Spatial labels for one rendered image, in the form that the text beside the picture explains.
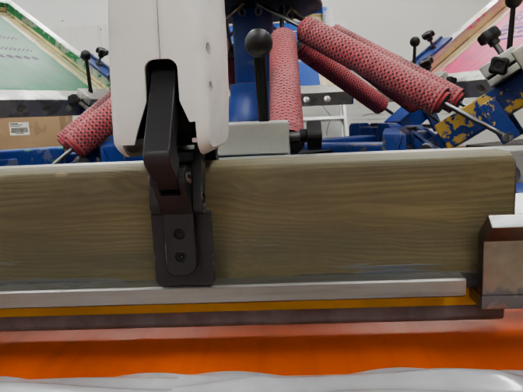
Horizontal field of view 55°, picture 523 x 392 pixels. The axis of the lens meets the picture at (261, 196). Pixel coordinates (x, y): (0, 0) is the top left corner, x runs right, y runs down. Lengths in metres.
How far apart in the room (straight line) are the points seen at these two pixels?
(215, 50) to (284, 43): 0.65
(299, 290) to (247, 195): 0.06
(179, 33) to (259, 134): 0.31
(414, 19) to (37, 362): 4.41
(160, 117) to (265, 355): 0.14
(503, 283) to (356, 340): 0.09
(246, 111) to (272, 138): 0.51
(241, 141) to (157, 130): 0.32
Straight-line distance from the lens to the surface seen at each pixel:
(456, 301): 0.32
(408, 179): 0.28
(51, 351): 0.33
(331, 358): 0.29
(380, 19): 4.54
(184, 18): 0.25
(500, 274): 0.30
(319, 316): 0.31
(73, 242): 0.31
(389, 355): 0.29
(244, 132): 0.55
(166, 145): 0.22
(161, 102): 0.24
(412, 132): 0.93
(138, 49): 0.25
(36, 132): 4.42
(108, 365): 0.30
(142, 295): 0.29
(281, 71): 0.84
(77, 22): 4.79
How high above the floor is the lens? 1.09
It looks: 9 degrees down
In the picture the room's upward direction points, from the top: 3 degrees counter-clockwise
